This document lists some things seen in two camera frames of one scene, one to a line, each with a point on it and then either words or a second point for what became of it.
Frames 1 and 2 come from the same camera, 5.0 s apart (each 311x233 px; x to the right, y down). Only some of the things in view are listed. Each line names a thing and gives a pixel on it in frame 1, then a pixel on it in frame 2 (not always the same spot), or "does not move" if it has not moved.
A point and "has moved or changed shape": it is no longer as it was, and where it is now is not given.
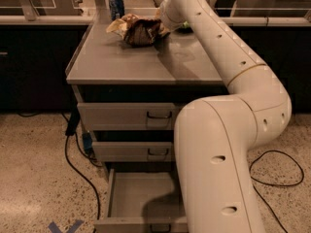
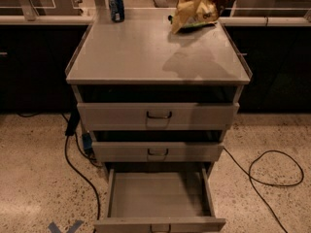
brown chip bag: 138,31 has moved or changed shape
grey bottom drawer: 142,202 does not move
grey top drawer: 128,116 does not move
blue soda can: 117,5 does not move
